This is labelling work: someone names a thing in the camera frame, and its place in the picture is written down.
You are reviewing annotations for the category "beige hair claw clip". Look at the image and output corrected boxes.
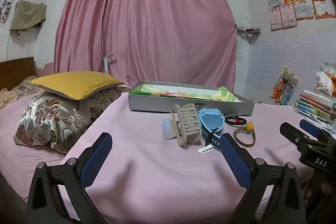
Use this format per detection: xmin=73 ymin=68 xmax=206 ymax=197
xmin=171 ymin=103 xmax=202 ymax=147

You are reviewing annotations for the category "colourful figure poster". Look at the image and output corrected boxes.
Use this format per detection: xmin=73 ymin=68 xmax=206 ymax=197
xmin=270 ymin=67 xmax=300 ymax=106

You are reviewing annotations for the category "white window handle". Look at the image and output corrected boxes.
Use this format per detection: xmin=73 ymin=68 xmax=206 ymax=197
xmin=102 ymin=52 xmax=114 ymax=74

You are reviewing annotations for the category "pink bed sheet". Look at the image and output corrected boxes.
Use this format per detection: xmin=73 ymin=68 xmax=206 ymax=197
xmin=0 ymin=93 xmax=336 ymax=224

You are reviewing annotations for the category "cartoon paper liner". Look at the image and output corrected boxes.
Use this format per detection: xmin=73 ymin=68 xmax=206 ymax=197
xmin=133 ymin=84 xmax=242 ymax=102

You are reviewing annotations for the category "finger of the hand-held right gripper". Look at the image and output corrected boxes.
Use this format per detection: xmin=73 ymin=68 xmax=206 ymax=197
xmin=299 ymin=119 xmax=336 ymax=144
xmin=280 ymin=122 xmax=310 ymax=147

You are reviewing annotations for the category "small wall hanger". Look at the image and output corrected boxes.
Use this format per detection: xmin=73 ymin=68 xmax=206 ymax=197
xmin=0 ymin=0 xmax=12 ymax=23

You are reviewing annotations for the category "red cord bead bracelet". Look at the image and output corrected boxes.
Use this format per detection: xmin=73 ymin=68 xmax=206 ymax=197
xmin=224 ymin=114 xmax=247 ymax=126

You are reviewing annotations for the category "pink curtain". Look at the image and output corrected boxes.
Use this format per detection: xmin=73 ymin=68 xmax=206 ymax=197
xmin=54 ymin=0 xmax=238 ymax=89

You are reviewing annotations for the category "person's right hand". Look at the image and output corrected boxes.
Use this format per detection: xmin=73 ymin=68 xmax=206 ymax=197
xmin=301 ymin=170 xmax=335 ymax=202

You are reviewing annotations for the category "grey shallow box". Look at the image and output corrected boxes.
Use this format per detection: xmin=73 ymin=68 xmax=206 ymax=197
xmin=128 ymin=80 xmax=255 ymax=115

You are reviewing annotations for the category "stack of books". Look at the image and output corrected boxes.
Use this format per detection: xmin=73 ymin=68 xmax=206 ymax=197
xmin=294 ymin=90 xmax=336 ymax=133

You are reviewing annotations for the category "wire wall rack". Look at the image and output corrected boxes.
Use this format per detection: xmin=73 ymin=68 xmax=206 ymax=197
xmin=235 ymin=25 xmax=262 ymax=35

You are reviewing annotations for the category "peach floral quilt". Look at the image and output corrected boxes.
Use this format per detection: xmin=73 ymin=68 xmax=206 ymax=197
xmin=0 ymin=76 xmax=40 ymax=109

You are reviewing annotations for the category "wooden headboard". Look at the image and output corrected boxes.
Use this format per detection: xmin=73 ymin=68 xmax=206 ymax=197
xmin=0 ymin=57 xmax=36 ymax=90

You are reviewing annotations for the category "floral satin pillow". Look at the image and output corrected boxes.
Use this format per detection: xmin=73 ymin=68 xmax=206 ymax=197
xmin=13 ymin=86 xmax=130 ymax=153

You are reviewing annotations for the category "white hair clip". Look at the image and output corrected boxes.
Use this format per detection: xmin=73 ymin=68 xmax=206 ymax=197
xmin=198 ymin=145 xmax=214 ymax=155

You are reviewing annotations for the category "blue wrist watch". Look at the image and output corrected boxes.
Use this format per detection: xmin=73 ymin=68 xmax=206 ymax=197
xmin=197 ymin=108 xmax=226 ymax=151

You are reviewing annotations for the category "hair tie with yellow bead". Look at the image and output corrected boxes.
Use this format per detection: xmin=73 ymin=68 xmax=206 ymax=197
xmin=233 ymin=121 xmax=259 ymax=147

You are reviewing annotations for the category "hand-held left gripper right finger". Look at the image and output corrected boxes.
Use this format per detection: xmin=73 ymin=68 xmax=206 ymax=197
xmin=220 ymin=133 xmax=306 ymax=224

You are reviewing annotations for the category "light blue hair clip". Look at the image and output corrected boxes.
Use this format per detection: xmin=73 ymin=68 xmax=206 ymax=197
xmin=162 ymin=119 xmax=179 ymax=140

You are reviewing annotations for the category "olive hanging towel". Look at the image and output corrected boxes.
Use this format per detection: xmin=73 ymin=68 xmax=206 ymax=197
xmin=9 ymin=0 xmax=47 ymax=36

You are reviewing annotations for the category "yellow pillow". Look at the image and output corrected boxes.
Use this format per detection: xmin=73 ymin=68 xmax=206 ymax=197
xmin=30 ymin=71 xmax=124 ymax=101

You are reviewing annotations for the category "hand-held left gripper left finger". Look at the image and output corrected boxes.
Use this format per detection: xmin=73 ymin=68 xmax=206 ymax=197
xmin=26 ymin=132 xmax=113 ymax=224

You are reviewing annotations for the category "white plastic bag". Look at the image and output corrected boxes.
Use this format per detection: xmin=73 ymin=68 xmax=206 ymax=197
xmin=315 ymin=61 xmax=336 ymax=97

